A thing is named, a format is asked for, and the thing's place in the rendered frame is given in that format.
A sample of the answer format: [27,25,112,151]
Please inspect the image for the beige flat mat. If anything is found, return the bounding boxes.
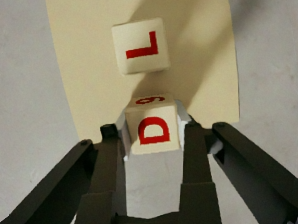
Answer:
[46,0,239,144]

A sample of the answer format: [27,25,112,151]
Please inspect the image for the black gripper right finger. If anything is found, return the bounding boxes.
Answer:
[175,100,298,224]

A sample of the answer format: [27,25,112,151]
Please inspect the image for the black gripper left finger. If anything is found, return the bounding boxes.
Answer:
[0,107,131,224]

